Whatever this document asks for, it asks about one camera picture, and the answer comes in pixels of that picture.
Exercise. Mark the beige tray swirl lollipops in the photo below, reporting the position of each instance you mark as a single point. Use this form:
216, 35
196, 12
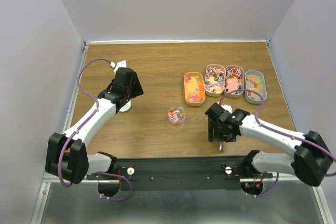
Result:
214, 80

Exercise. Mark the blue tray popsicle candies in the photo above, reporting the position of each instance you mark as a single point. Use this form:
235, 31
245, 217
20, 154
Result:
255, 81

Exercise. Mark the pink tray round lollipops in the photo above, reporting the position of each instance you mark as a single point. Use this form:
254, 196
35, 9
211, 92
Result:
234, 81

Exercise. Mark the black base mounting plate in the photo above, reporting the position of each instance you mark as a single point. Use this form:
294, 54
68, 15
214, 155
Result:
186, 173

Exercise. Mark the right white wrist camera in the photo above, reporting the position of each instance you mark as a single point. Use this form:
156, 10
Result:
227, 108

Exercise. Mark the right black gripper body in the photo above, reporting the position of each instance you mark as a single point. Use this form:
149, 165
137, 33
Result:
220, 134

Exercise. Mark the aluminium frame rail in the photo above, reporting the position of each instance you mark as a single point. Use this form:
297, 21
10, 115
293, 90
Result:
68, 178

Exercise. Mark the orange tray star candies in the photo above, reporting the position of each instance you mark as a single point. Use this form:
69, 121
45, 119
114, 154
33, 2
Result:
194, 90

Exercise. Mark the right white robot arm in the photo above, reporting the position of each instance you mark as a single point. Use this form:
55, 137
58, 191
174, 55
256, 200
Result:
305, 156

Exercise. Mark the clear glass jar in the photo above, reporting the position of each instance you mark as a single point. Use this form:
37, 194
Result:
176, 115

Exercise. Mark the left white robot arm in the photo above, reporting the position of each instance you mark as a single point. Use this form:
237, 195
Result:
67, 155

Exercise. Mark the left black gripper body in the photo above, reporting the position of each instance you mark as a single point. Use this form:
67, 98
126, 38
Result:
128, 93

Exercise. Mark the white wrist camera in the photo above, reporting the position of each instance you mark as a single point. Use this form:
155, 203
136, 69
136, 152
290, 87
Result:
120, 64
227, 108

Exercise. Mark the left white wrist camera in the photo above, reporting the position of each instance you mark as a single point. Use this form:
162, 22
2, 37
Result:
120, 64

